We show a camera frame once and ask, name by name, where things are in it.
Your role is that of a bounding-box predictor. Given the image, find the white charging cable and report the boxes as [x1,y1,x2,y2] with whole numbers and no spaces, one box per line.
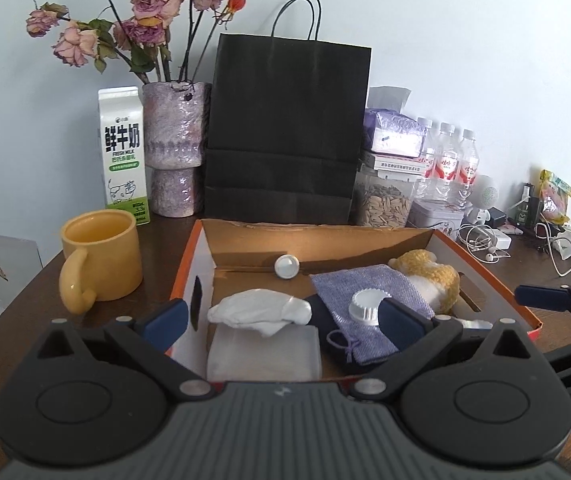
[535,221,571,278]

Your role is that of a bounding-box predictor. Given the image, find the yellow ceramic mug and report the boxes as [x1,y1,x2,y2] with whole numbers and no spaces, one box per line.
[60,209,144,315]

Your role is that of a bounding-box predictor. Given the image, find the black paper bag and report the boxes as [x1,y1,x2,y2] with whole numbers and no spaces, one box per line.
[203,0,372,226]

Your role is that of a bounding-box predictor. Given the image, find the purple tissue pack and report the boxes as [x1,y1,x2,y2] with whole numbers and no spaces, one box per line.
[364,86,429,160]

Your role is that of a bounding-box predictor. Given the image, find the printed tin box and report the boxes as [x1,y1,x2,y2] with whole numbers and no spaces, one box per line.
[408,199,466,236]

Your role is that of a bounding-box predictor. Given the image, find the purple speckled vase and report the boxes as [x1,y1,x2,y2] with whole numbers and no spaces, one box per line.
[142,80,211,218]

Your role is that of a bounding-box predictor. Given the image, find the red cardboard box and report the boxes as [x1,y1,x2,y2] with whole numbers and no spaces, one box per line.
[168,217,543,396]

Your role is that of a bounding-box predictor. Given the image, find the small green bottle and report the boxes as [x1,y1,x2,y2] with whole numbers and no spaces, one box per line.
[518,182,543,226]

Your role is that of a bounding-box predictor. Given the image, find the purple linen drawstring pouch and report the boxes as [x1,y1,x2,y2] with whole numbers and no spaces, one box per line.
[310,264,436,366]

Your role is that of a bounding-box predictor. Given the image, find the clear water bottle red label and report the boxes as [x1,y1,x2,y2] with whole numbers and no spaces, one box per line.
[413,116,439,201]
[455,128,481,206]
[433,122,461,203]

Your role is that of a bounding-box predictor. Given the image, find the tan plush hamster toy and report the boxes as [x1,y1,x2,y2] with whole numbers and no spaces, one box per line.
[388,248,461,317]

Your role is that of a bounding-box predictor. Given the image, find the white face mask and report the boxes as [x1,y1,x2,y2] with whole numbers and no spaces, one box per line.
[553,225,571,261]

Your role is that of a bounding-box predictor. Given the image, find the clear seed container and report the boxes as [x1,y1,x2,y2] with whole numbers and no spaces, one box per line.
[353,170,416,228]

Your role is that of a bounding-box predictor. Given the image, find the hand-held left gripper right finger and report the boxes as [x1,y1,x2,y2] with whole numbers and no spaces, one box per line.
[350,297,541,402]

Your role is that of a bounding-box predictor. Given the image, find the white fabric glove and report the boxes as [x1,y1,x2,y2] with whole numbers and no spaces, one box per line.
[207,288,313,338]

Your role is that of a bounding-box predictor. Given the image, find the dried pink rose bouquet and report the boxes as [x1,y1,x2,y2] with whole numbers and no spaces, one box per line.
[26,0,246,86]

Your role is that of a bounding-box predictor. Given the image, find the white ribbed cap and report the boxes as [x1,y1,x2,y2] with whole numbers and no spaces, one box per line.
[348,288,391,327]

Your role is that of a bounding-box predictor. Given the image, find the clear plastic packet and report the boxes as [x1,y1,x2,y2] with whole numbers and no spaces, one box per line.
[206,324,322,382]

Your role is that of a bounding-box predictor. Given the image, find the small white fan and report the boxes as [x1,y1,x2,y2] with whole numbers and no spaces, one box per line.
[468,175,500,226]

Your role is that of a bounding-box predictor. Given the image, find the white wired earphones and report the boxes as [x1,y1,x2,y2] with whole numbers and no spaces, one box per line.
[458,222,513,263]

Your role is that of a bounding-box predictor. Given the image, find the white round device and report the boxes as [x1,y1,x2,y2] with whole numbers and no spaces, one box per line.
[274,254,299,280]

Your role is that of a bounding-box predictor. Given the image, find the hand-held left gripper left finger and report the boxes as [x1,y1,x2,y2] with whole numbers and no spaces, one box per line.
[38,299,216,401]

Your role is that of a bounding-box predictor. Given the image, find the white printed card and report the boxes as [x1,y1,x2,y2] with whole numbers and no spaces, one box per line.
[0,230,44,311]

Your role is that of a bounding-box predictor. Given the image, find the dark navy cloth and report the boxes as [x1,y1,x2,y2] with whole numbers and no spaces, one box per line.
[305,295,396,376]

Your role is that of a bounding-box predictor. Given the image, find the yellow snack packet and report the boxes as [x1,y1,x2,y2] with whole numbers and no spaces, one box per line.
[538,169,571,226]

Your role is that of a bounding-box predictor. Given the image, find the white green milk carton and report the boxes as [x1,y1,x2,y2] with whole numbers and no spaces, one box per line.
[97,86,152,226]

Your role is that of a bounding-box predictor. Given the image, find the flat white printed box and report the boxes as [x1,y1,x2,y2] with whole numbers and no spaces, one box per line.
[359,150,429,181]

